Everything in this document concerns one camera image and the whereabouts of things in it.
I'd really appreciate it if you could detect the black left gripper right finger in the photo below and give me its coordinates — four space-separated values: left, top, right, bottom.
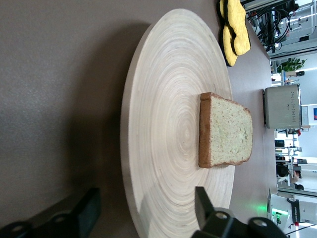
194 186 288 238

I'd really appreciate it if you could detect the round light wooden plate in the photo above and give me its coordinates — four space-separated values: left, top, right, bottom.
120 8 235 238

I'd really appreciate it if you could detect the silver two-slot toaster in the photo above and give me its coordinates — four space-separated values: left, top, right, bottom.
262 83 302 129

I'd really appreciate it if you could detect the slice of brown-crust bread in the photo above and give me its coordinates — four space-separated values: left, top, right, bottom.
198 92 254 169

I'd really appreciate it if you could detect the yellow quilted oven mitt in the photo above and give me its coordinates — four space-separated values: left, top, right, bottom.
218 24 240 67
217 0 251 57

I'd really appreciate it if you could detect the black cable bundle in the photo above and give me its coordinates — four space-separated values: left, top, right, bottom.
247 0 299 53

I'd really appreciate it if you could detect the green potted plant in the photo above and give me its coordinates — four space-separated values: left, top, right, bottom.
278 58 308 73

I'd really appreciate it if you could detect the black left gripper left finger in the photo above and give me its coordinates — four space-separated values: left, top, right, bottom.
0 187 101 238

